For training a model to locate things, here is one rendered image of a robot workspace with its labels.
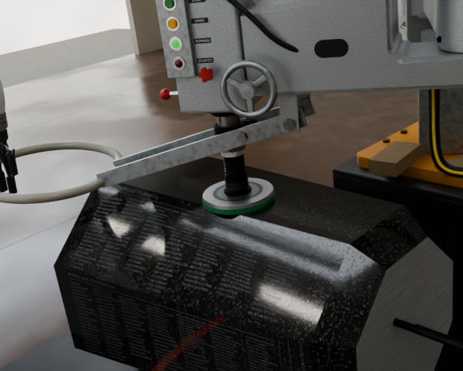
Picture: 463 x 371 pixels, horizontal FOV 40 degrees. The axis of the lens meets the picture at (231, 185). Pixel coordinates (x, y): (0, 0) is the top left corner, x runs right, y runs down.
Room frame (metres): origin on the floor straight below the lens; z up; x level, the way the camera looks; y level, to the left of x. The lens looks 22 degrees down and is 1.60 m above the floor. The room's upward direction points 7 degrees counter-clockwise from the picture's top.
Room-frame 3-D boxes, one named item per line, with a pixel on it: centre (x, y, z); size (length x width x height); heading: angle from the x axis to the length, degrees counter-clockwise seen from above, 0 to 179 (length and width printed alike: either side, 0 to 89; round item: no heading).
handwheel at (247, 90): (1.60, -0.09, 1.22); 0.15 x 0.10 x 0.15; 69
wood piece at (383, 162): (2.02, -0.57, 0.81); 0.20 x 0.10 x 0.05; 139
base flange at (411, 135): (2.15, -0.79, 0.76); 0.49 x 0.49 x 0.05; 41
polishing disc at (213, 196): (1.76, -0.02, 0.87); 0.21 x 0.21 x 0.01
